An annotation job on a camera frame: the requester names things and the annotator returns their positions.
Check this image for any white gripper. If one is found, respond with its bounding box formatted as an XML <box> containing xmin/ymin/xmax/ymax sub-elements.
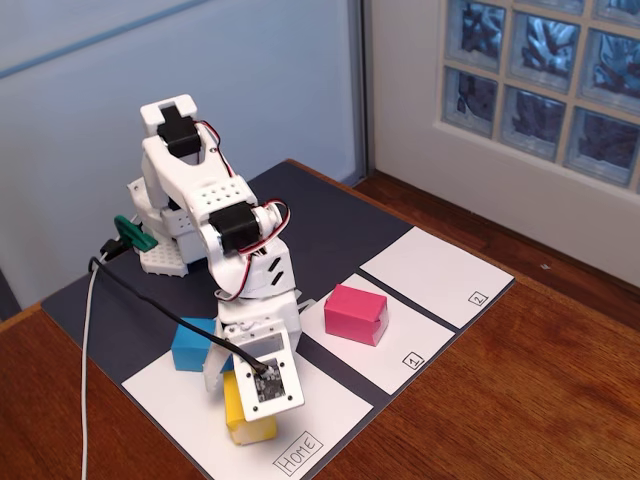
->
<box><xmin>203</xmin><ymin>287</ymin><xmax>304</xmax><ymax>396</ymax></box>

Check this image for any yellow paper-wrapped box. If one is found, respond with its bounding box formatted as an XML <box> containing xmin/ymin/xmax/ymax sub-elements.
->
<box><xmin>222</xmin><ymin>369</ymin><xmax>278</xmax><ymax>446</ymax></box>

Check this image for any blue paper-wrapped box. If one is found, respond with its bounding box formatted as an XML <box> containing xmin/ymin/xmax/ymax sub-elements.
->
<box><xmin>170</xmin><ymin>317</ymin><xmax>236</xmax><ymax>374</ymax></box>

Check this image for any pink paper-wrapped box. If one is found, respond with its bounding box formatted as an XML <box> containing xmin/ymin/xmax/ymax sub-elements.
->
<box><xmin>323</xmin><ymin>283</ymin><xmax>390</xmax><ymax>347</ymax></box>

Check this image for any white paper sheet marked HOME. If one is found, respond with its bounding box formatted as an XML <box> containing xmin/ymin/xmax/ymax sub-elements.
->
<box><xmin>121</xmin><ymin>344</ymin><xmax>375</xmax><ymax>480</ymax></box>

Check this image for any green clamp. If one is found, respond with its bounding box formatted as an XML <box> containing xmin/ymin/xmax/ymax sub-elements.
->
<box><xmin>113</xmin><ymin>214</ymin><xmax>160</xmax><ymax>253</ymax></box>

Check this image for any white paper sheet marked 1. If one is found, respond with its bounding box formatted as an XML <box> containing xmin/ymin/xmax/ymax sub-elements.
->
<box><xmin>289</xmin><ymin>273</ymin><xmax>457</xmax><ymax>396</ymax></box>

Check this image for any dark mat with WRO letters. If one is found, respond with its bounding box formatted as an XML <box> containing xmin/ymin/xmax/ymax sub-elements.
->
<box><xmin>40</xmin><ymin>159</ymin><xmax>516</xmax><ymax>480</ymax></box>

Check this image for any dark grey panel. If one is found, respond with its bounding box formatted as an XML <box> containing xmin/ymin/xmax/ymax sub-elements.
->
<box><xmin>0</xmin><ymin>267</ymin><xmax>22</xmax><ymax>323</ymax></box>

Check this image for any white paper sheet marked 2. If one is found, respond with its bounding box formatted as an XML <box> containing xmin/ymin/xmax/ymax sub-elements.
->
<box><xmin>358</xmin><ymin>225</ymin><xmax>516</xmax><ymax>331</ymax></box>

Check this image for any glass block window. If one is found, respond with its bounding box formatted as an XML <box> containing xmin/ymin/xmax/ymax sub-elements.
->
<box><xmin>433</xmin><ymin>0</ymin><xmax>640</xmax><ymax>194</ymax></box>

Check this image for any white wrist camera plate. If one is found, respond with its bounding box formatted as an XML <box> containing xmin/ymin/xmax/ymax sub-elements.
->
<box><xmin>223</xmin><ymin>327</ymin><xmax>306</xmax><ymax>422</ymax></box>

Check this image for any black camera cable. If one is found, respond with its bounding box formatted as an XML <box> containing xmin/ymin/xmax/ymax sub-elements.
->
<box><xmin>88</xmin><ymin>255</ymin><xmax>274</xmax><ymax>379</ymax></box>

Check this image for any white cable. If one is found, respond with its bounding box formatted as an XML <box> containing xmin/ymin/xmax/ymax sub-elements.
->
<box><xmin>79</xmin><ymin>252</ymin><xmax>109</xmax><ymax>480</ymax></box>

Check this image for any black cable plug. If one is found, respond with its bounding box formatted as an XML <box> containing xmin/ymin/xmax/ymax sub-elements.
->
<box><xmin>98</xmin><ymin>237</ymin><xmax>126</xmax><ymax>260</ymax></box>

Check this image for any red black servo wire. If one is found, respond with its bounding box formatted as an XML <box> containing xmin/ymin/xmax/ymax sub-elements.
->
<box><xmin>214</xmin><ymin>198</ymin><xmax>292</xmax><ymax>303</ymax></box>
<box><xmin>193</xmin><ymin>119</ymin><xmax>237</xmax><ymax>179</ymax></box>

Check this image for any grey vertical frame post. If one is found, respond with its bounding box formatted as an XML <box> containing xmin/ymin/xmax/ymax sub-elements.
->
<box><xmin>357</xmin><ymin>0</ymin><xmax>375</xmax><ymax>184</ymax></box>

